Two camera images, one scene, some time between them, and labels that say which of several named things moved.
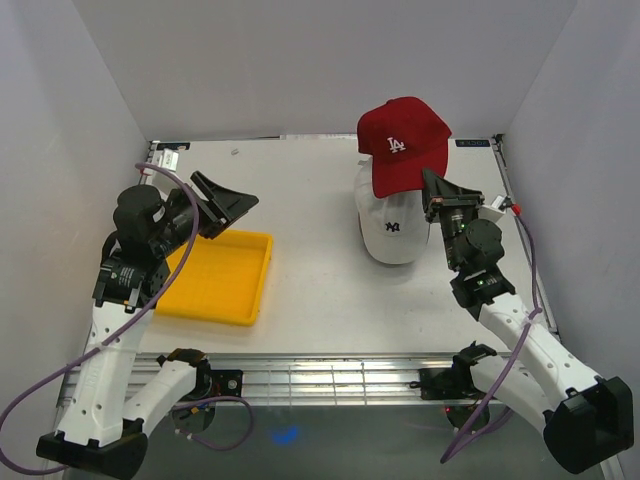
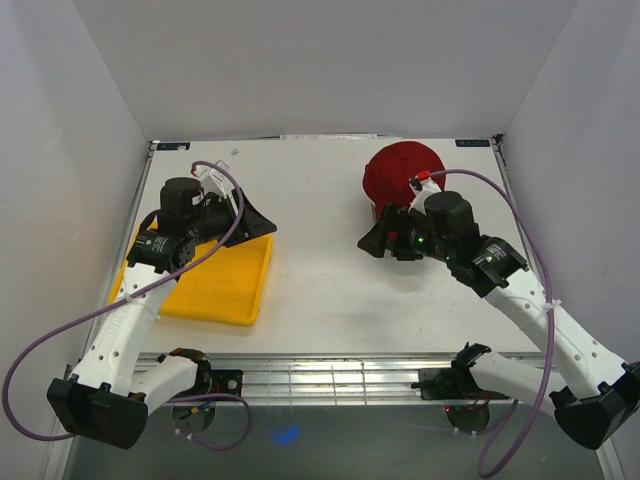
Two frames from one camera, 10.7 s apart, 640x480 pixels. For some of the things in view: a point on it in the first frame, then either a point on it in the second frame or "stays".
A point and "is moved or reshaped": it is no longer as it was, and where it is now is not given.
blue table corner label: [472, 143] stays
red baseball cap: [404, 136] is moved or reshaped
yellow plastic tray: [222, 278] stays
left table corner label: [175, 146] stays
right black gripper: [446, 196] -> [396, 220]
